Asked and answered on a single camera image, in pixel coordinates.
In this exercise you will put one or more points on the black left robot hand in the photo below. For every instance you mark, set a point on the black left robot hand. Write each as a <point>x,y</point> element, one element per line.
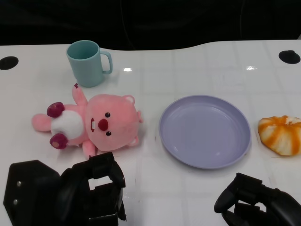
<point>47,200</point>

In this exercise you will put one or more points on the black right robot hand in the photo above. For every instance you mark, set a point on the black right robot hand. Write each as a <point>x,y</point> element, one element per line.
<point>277,207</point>

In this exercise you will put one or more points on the pink plush beaver doll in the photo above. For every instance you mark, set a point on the pink plush beaver doll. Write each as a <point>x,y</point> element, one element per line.
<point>113,124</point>

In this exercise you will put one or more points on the lilac plastic plate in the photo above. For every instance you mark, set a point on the lilac plastic plate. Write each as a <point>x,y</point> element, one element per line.
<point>202,131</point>

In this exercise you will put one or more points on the orange and white bun toy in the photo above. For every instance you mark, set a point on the orange and white bun toy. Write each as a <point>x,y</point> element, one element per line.
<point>279,136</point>

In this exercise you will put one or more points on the teal plastic mug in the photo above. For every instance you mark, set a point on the teal plastic mug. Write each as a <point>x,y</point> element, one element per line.
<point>87,70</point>

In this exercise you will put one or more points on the black table grommet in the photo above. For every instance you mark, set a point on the black table grommet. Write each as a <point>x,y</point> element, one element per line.
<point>290,57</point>
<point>8,62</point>

